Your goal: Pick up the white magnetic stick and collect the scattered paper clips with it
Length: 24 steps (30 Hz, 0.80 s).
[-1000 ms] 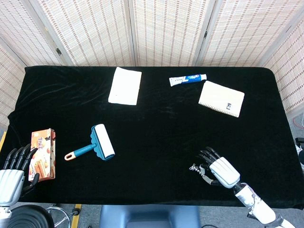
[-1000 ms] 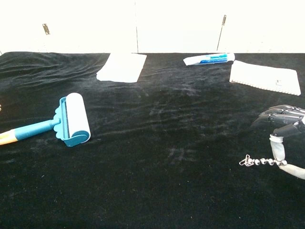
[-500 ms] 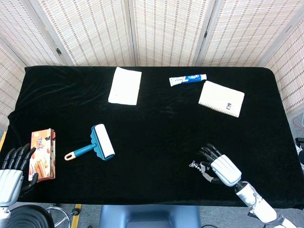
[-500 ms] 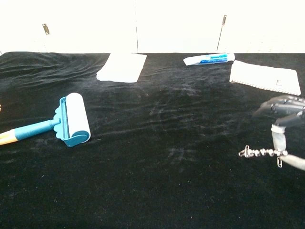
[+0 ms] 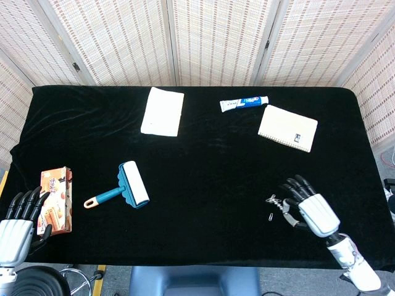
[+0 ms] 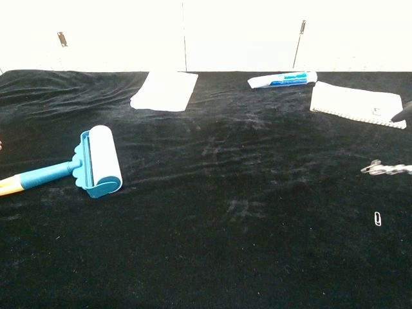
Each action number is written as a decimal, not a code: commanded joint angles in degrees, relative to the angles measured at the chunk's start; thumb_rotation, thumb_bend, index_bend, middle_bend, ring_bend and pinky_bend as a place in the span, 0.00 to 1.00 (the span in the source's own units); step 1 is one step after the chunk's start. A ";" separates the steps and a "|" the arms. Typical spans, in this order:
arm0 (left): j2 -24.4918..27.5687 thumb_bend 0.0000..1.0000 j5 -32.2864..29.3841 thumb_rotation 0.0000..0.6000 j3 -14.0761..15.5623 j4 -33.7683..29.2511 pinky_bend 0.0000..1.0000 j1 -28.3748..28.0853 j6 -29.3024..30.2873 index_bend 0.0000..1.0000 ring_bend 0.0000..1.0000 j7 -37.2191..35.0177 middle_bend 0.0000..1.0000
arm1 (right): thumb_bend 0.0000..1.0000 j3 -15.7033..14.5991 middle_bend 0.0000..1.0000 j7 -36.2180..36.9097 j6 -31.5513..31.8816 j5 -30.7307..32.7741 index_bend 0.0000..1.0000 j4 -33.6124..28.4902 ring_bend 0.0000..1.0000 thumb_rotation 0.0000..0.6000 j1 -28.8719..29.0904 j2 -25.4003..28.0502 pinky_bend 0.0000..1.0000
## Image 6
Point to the woven folding screen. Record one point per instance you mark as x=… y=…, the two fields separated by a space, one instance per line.
x=225 y=35

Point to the cream spiral notebook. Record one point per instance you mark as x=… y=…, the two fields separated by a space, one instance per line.
x=357 y=103

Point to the black velvet tablecloth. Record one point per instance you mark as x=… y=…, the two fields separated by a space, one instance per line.
x=206 y=209

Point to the blue white toothpaste tube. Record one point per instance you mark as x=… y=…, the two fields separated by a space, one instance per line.
x=283 y=80

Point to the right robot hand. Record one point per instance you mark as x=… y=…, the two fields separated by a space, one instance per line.
x=405 y=112

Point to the white folded cloth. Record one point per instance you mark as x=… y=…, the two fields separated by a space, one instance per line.
x=165 y=91

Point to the teal lint roller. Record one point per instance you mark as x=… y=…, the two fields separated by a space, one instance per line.
x=101 y=157

